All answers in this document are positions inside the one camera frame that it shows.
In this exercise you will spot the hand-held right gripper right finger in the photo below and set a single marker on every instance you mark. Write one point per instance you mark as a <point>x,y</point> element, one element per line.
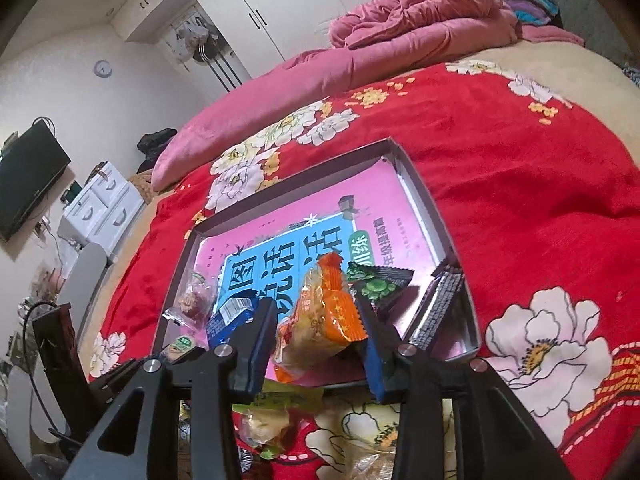
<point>375,370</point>

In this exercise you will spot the black television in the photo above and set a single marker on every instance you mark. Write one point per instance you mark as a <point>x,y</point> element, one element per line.
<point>25,180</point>

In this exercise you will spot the small green label candy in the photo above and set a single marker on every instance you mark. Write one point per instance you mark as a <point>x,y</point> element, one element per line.
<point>181,346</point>

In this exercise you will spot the clear wrapped snack packet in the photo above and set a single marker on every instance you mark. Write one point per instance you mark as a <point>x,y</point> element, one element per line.
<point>192,302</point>

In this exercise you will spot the dark plush toy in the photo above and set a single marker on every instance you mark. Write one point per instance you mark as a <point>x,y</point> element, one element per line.
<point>155,142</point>

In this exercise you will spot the clear pastry packet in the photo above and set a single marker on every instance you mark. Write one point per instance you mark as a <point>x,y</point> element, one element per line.
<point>267,425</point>

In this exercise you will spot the white drawer cabinet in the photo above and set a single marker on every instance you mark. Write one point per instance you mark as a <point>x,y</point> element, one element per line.
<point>100,205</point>

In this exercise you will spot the yellow snack packet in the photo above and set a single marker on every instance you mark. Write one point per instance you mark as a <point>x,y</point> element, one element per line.
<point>290,397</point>

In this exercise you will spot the shallow grey box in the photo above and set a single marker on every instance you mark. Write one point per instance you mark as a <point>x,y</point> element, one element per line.
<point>416,195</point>

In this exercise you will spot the black striped snack packet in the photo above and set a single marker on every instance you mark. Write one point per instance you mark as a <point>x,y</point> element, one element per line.
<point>440,300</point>

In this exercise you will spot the blue snack packet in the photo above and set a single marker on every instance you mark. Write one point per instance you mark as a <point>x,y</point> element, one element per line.
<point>230,317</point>

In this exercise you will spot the pink book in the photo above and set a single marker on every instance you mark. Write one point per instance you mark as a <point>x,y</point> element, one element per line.
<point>320,200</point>

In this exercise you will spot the white round table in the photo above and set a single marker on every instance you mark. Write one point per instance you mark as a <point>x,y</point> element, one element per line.
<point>20,410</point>

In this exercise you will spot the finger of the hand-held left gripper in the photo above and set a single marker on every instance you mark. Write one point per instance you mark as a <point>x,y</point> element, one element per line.
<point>117,377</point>

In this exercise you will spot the green and black snack packet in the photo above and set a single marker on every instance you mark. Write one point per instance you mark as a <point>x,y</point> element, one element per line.
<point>380,285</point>

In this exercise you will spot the white wardrobe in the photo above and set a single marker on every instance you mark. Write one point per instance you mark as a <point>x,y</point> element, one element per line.
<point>280,5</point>

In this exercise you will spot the red floral blanket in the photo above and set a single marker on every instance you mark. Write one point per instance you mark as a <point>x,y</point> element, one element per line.
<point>500,160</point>

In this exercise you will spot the colourful cloth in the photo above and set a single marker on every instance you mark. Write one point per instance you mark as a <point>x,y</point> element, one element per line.
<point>530,7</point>

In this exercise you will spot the white door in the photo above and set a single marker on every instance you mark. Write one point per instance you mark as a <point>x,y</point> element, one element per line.
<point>225,60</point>

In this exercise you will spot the orange snack packet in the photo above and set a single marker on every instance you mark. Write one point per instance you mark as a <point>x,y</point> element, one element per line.
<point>320,320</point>

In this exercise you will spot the round wall clock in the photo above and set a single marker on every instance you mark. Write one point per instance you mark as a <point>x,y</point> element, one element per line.
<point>103,68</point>

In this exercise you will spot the brown knitted toy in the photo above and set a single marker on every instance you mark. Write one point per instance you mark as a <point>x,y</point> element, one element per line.
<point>142,182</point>

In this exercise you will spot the crumpled pink quilt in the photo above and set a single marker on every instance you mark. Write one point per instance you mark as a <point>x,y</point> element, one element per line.
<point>425,15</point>

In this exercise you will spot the blue patterned cloth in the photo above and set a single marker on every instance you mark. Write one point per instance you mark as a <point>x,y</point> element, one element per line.
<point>632,75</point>

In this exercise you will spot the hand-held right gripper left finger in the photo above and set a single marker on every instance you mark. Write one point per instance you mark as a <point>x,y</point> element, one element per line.
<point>252,360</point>

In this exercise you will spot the long pink pillow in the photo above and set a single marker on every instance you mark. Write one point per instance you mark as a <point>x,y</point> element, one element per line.
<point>300,80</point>

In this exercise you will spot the hanging bags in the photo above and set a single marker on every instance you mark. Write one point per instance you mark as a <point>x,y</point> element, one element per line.
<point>192,35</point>

